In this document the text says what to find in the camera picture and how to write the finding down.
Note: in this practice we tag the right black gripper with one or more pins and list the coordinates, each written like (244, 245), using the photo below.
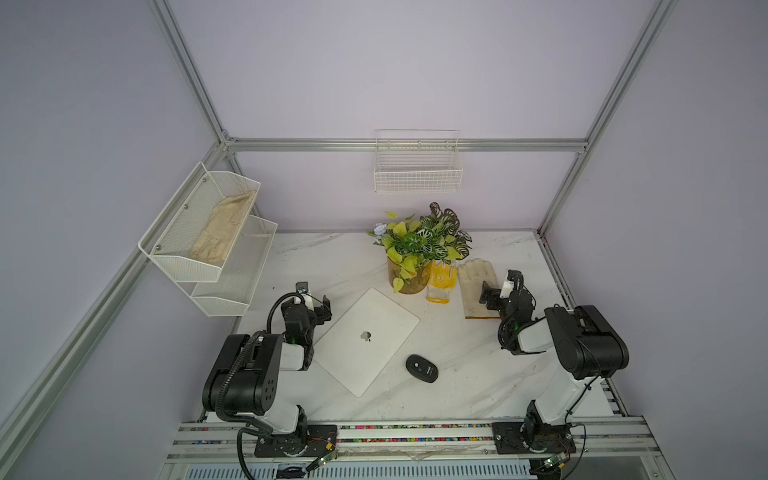
(492, 294)

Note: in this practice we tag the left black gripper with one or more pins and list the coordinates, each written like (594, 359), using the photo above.
(321, 313)

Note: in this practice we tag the white laptop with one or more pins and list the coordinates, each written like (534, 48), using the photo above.
(361, 343)

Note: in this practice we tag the black wireless mouse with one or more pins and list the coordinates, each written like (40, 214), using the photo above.
(421, 368)

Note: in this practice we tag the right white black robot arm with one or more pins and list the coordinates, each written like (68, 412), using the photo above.
(587, 347)

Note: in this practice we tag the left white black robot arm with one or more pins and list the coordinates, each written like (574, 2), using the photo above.
(242, 385)

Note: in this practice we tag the beige work glove on table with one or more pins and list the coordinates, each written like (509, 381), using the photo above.
(471, 276)

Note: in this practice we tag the yellow glass cup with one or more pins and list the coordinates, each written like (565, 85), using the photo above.
(443, 279)

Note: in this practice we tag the potted green plant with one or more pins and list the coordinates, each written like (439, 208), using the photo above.
(414, 244)

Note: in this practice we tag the beige glove in basket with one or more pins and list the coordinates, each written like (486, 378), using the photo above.
(215, 241)

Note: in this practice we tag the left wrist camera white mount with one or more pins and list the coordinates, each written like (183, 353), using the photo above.
(302, 288)

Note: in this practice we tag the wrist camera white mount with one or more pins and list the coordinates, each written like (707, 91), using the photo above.
(513, 284)
(302, 288)

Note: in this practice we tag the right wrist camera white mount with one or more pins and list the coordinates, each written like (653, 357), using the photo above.
(513, 284)

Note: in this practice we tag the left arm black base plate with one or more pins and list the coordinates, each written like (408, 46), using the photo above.
(306, 441)

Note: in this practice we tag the white two-tier wall basket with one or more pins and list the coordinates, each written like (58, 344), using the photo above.
(218, 291)

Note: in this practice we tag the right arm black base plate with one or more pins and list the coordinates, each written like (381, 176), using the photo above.
(519, 438)

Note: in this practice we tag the white wire wall basket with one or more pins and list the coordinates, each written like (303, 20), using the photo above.
(417, 161)

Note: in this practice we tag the aluminium frame profiles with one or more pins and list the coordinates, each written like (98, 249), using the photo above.
(24, 423)

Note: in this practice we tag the aluminium front rail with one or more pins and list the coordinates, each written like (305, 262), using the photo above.
(596, 448)

